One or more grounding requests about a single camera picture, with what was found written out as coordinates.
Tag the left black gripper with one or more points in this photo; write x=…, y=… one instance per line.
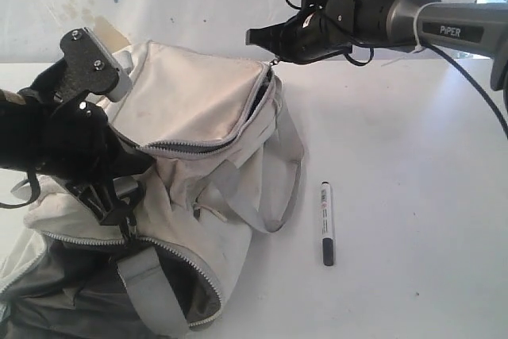
x=78, y=144

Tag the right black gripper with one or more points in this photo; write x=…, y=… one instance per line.
x=305, y=38

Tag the white fabric zipper bag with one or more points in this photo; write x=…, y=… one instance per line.
x=227, y=163

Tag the black and white marker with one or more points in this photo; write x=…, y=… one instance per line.
x=327, y=226

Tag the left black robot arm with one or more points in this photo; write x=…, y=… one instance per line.
x=22, y=119

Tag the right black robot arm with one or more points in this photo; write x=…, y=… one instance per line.
x=469, y=27

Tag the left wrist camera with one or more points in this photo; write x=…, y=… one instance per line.
x=91, y=69

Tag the beige tape patch on wall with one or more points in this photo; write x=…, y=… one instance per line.
x=112, y=38

